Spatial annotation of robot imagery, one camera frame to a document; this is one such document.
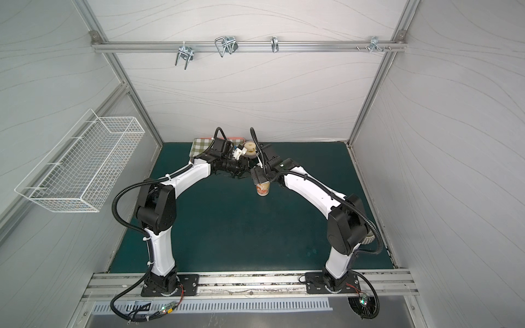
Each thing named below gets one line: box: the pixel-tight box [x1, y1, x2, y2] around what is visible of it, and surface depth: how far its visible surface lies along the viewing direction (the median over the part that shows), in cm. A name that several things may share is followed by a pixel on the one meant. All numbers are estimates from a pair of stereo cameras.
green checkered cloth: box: [188, 137, 214, 158], surface depth 121 cm
